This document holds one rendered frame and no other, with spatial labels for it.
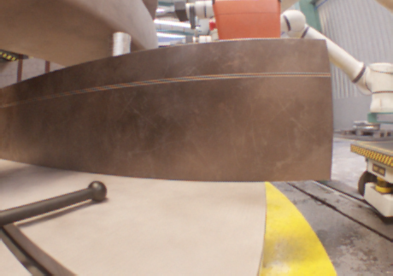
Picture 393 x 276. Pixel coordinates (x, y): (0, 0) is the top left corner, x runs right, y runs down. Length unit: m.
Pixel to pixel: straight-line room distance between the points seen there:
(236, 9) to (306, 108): 0.32
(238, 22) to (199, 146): 0.35
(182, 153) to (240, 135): 0.16
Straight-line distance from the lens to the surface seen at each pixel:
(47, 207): 0.42
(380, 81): 1.34
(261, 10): 0.63
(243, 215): 0.39
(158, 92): 0.61
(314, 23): 10.61
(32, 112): 1.00
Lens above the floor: 0.48
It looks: 2 degrees down
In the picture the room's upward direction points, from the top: 2 degrees counter-clockwise
